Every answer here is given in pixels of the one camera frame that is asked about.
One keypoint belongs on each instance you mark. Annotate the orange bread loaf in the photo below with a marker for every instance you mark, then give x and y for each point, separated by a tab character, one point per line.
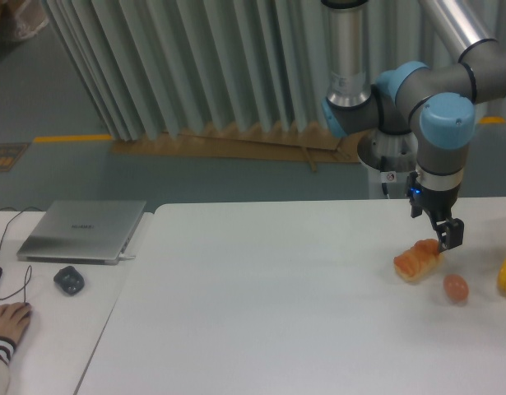
418	261

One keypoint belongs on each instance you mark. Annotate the silver closed laptop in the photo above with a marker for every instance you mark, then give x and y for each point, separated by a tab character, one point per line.
83	231

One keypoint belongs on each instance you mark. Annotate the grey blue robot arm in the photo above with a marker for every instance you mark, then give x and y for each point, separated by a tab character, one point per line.
437	106

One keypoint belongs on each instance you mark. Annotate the brown egg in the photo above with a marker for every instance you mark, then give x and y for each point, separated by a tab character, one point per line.
456	288

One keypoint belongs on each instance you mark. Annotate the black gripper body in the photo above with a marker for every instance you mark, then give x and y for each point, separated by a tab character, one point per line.
436	204

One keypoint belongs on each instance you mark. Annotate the grey folding partition screen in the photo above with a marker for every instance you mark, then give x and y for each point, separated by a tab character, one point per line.
171	66

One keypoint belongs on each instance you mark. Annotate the striped sleeve forearm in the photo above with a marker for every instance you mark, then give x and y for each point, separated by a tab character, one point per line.
7	350

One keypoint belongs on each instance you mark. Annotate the black earbuds case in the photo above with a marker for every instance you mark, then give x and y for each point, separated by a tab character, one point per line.
69	280

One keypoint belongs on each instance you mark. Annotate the person's hand on mouse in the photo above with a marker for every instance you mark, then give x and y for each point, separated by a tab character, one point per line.
14	320

